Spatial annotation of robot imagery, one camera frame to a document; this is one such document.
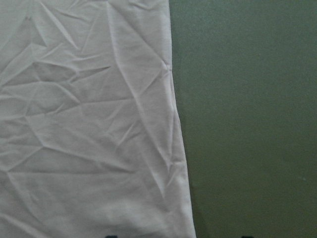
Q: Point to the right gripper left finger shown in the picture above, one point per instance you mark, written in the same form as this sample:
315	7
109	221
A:
110	236

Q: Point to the pink Snoopy t-shirt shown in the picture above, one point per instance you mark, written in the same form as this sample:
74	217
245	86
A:
90	137

